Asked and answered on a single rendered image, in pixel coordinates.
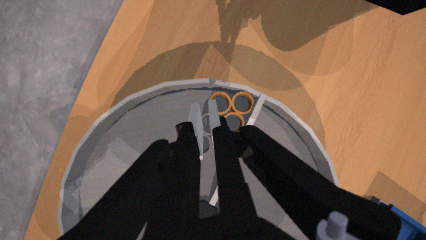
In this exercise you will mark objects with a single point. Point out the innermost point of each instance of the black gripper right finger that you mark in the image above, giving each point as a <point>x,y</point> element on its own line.
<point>320,209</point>

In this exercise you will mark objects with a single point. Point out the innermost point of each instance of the bronze bushing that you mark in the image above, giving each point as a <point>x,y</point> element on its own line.
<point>226,97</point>
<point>242,122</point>
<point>248,97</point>

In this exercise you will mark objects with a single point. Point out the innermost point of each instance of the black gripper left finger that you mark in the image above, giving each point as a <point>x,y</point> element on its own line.
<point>122,212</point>

